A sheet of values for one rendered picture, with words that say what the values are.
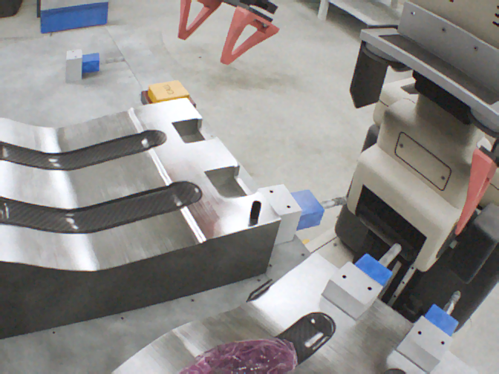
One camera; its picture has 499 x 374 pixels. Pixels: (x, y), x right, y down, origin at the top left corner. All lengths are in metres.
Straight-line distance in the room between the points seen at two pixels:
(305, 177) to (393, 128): 1.29
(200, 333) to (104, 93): 0.59
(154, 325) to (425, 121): 0.55
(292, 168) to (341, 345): 1.68
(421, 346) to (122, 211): 0.34
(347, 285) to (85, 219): 0.28
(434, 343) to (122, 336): 0.33
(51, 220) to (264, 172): 1.62
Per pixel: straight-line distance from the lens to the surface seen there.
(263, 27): 0.54
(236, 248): 0.48
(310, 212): 0.58
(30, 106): 0.87
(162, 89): 0.80
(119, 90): 0.88
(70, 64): 0.92
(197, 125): 0.62
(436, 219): 0.75
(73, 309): 0.47
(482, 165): 0.36
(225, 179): 0.55
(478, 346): 1.77
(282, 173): 2.04
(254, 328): 0.42
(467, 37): 0.66
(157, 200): 0.50
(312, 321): 0.45
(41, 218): 0.47
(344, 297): 0.46
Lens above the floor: 1.22
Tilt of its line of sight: 39 degrees down
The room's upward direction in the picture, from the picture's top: 11 degrees clockwise
